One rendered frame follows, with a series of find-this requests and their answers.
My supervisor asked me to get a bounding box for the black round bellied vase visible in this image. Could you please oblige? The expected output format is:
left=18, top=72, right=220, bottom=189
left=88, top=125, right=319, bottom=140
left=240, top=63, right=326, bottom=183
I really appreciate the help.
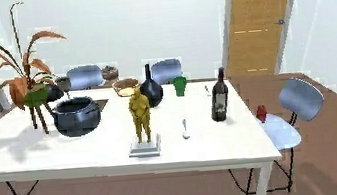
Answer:
left=137, top=62, right=165, bottom=110

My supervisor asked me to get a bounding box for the blue grey chair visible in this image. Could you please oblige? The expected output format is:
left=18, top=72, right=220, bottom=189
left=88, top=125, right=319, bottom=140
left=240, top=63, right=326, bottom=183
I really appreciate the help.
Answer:
left=65, top=64, right=106, bottom=92
left=221, top=74, right=333, bottom=195
left=150, top=57, right=184, bottom=87

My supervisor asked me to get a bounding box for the golden figure statue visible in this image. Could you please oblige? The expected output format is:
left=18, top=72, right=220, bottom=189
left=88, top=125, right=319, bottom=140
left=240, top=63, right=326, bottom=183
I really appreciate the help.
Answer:
left=124, top=85, right=163, bottom=160

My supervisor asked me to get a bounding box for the small white utensil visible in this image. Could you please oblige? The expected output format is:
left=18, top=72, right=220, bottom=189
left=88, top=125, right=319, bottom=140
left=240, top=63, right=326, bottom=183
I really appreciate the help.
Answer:
left=180, top=118, right=191, bottom=141

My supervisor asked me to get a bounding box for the dark wine bottle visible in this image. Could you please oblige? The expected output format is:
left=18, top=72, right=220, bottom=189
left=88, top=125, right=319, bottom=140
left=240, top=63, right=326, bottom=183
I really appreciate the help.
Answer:
left=207, top=66, right=232, bottom=123

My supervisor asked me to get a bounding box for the brown bowl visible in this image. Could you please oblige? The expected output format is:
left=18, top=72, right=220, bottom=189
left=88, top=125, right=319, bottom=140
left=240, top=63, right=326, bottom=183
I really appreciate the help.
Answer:
left=100, top=64, right=120, bottom=82

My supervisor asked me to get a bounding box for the white dining table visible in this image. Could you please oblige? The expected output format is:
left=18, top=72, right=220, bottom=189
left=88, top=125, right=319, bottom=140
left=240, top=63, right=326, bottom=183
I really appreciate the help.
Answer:
left=0, top=74, right=286, bottom=195

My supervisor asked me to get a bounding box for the small red object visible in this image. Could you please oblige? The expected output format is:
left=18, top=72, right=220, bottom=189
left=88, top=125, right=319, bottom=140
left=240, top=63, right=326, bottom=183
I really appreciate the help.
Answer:
left=255, top=104, right=269, bottom=124

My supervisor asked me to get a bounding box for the dark blue cooking pot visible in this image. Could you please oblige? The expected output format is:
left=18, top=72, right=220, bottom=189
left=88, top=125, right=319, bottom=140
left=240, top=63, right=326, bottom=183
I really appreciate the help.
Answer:
left=49, top=95, right=103, bottom=140

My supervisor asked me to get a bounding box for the wooden room door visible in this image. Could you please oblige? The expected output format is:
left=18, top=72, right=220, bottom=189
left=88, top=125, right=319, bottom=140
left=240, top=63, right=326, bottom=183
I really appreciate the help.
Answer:
left=219, top=0, right=300, bottom=79

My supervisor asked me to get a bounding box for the small black pot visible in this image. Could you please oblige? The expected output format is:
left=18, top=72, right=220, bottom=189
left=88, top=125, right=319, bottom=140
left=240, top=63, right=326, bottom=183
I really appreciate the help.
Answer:
left=44, top=76, right=73, bottom=103

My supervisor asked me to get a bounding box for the orange leafed house plant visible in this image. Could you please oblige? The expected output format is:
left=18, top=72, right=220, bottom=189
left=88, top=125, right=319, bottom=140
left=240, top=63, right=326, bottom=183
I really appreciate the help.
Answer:
left=0, top=0, right=75, bottom=139

